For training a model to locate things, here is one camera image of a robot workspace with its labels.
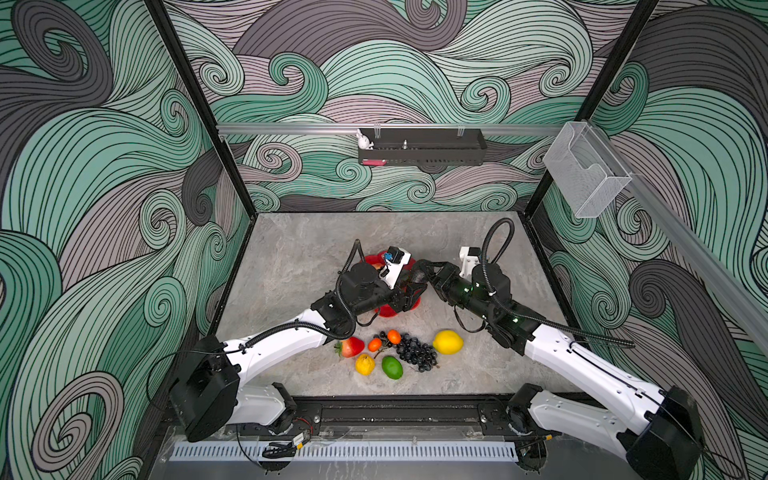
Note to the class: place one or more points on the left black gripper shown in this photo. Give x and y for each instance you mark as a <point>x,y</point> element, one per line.
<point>406,298</point>

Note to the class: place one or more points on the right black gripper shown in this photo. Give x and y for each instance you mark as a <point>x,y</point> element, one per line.
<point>450,272</point>

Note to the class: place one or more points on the red flower-shaped fruit bowl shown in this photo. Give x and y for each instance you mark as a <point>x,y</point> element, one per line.
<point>384,306</point>

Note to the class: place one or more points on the red fake mango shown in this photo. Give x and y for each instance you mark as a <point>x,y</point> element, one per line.
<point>350,347</point>

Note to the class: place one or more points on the large yellow fake lemon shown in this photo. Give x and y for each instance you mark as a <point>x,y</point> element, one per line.
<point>448,342</point>

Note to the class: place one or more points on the green fake lime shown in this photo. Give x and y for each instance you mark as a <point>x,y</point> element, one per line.
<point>392,368</point>

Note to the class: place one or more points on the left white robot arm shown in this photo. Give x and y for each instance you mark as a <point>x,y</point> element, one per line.
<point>215,386</point>

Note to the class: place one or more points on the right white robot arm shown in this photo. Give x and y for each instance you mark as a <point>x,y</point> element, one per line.
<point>656,430</point>

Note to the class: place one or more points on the small orange fake tangerine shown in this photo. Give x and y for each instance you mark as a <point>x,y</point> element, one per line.
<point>375,345</point>

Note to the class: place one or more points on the small yellow fake lemon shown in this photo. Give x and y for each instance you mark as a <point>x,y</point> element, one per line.
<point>365,365</point>

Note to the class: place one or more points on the dark fake grape bunch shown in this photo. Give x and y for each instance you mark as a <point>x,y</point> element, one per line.
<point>420,355</point>

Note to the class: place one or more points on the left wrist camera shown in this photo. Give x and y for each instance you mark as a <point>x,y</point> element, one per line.
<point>395,260</point>

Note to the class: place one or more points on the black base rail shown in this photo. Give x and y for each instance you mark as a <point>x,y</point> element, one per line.
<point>501,414</point>

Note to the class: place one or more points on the black wall shelf tray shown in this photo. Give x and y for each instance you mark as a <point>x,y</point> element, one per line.
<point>431,149</point>

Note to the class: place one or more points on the clear plastic wall bin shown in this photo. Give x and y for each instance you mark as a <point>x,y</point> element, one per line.
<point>588,171</point>

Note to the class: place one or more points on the white slotted cable duct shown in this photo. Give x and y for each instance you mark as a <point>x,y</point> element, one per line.
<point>447,451</point>

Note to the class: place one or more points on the aluminium wall rail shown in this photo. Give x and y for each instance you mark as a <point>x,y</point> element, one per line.
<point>304,128</point>

